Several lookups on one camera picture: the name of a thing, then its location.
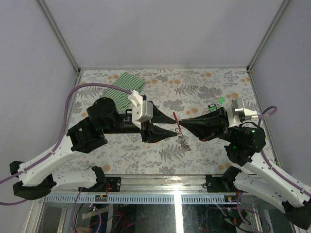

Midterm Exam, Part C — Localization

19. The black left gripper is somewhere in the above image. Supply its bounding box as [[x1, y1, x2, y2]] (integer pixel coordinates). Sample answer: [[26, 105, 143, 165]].
[[103, 102, 179, 142]]

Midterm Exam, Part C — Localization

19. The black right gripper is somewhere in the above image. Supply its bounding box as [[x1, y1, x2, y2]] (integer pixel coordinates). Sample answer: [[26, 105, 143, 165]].
[[178, 106, 239, 144]]

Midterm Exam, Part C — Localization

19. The red key tag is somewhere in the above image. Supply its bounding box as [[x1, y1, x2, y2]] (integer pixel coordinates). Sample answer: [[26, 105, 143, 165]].
[[173, 112, 182, 133]]

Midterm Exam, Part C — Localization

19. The silver keys bunch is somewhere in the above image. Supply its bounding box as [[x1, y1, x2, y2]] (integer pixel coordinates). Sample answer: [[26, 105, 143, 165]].
[[175, 128, 191, 151]]

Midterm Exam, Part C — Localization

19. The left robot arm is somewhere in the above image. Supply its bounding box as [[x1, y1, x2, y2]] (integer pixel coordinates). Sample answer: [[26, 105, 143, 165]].
[[10, 98, 177, 200]]

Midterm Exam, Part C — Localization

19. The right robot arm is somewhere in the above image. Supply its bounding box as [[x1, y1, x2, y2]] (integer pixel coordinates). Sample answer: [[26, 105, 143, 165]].
[[179, 106, 311, 230]]

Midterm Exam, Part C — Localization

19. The green white striped cloth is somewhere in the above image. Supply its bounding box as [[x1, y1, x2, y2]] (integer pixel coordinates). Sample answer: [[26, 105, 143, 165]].
[[103, 72, 146, 114]]

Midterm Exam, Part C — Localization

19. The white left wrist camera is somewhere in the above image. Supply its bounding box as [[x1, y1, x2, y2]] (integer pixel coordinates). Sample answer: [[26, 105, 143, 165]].
[[128, 90, 154, 130]]

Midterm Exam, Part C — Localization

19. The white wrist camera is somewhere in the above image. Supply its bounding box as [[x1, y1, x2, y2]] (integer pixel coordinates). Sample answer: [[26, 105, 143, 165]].
[[225, 98, 258, 128], [128, 90, 154, 130]]

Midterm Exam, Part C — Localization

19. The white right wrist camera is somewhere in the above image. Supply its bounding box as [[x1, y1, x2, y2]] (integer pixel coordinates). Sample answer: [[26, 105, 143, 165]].
[[225, 98, 258, 128]]

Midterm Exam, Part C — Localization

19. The blue slotted cable duct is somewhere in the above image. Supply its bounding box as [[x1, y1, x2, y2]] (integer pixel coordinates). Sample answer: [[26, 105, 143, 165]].
[[45, 194, 226, 204]]

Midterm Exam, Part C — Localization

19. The aluminium front rail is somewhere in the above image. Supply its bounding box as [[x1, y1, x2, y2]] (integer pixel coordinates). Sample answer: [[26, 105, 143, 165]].
[[36, 174, 268, 195]]

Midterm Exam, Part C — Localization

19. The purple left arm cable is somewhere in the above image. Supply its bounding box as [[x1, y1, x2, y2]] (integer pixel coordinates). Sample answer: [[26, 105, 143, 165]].
[[0, 83, 133, 233]]

